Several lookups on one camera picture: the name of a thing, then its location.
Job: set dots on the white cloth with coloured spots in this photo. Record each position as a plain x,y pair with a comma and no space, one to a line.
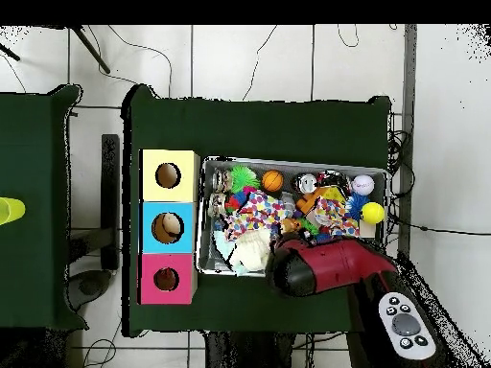
337,214
257,214

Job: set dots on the cream knitted cloth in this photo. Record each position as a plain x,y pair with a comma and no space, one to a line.
251,251

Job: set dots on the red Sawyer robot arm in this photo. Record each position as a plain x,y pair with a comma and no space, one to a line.
333,268

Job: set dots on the wooden box with three holes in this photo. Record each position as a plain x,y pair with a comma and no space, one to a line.
168,237

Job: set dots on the green spiky rubber ball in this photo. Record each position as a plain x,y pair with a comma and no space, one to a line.
243,178

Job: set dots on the orange toy basketball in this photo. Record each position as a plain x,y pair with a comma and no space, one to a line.
272,181

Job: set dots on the light blue waffle cloth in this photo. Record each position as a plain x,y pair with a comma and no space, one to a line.
224,249

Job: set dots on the white toy baseball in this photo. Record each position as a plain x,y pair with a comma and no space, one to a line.
363,185

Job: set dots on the yellow plastic ball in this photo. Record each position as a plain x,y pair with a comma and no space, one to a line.
372,213

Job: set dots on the black upright panel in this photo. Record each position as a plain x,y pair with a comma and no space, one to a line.
110,191

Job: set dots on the black round floor base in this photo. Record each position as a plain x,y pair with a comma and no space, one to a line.
90,285

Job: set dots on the black tripod leg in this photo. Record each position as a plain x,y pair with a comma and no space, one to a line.
9,53
92,51

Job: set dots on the dark green side table cloth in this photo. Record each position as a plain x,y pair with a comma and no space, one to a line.
30,153

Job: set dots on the yellow-green plastic cup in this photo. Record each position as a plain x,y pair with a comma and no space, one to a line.
11,210

